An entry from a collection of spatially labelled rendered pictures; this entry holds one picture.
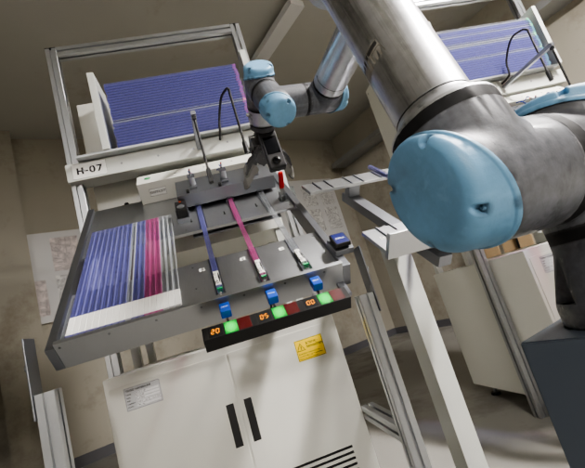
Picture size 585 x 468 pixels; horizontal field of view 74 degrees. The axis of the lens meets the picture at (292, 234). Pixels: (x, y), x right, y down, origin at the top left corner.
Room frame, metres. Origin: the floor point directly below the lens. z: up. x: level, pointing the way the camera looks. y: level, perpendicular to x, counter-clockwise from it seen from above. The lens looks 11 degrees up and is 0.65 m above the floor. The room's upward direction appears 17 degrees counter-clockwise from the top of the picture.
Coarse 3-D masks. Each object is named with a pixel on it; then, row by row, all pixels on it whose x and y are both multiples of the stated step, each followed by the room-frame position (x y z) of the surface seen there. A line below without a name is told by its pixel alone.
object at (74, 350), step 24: (336, 264) 0.95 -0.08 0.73; (264, 288) 0.91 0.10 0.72; (288, 288) 0.94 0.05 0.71; (168, 312) 0.86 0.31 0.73; (192, 312) 0.88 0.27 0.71; (216, 312) 0.91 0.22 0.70; (240, 312) 0.93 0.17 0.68; (72, 336) 0.82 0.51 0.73; (96, 336) 0.83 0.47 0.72; (120, 336) 0.86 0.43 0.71; (144, 336) 0.88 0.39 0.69; (168, 336) 0.90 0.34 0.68; (72, 360) 0.85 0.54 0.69
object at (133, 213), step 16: (272, 192) 1.33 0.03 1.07; (112, 208) 1.34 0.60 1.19; (128, 208) 1.33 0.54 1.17; (144, 208) 1.32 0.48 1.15; (160, 208) 1.31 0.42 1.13; (192, 208) 1.29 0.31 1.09; (208, 208) 1.28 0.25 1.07; (224, 208) 1.27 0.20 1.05; (240, 208) 1.26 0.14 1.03; (256, 208) 1.25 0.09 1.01; (288, 208) 1.23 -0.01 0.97; (96, 224) 1.25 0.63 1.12; (112, 224) 1.24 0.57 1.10; (176, 224) 1.21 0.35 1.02; (192, 224) 1.20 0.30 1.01; (208, 224) 1.19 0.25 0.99; (224, 224) 1.19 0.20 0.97
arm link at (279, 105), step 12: (264, 84) 0.81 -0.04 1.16; (276, 84) 0.82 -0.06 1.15; (288, 84) 0.82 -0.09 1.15; (300, 84) 0.82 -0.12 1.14; (252, 96) 0.84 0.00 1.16; (264, 96) 0.79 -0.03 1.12; (276, 96) 0.78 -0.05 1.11; (288, 96) 0.79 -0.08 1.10; (300, 96) 0.81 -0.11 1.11; (264, 108) 0.79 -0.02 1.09; (276, 108) 0.78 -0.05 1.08; (288, 108) 0.80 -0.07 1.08; (300, 108) 0.83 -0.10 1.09; (276, 120) 0.81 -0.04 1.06; (288, 120) 0.82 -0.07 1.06
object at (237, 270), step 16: (304, 240) 1.08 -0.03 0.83; (320, 240) 1.07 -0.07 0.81; (224, 256) 1.05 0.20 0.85; (240, 256) 1.04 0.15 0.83; (272, 256) 1.03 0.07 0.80; (288, 256) 1.03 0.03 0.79; (304, 256) 1.02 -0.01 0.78; (320, 256) 1.01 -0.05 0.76; (192, 272) 1.00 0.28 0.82; (208, 272) 1.00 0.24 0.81; (224, 272) 0.99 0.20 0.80; (240, 272) 0.99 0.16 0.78; (256, 272) 0.98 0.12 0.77; (272, 272) 0.98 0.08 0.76; (288, 272) 0.97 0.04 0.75; (192, 288) 0.95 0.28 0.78; (208, 288) 0.95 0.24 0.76; (224, 288) 0.94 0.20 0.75; (240, 288) 0.94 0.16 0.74; (64, 336) 0.86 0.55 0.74
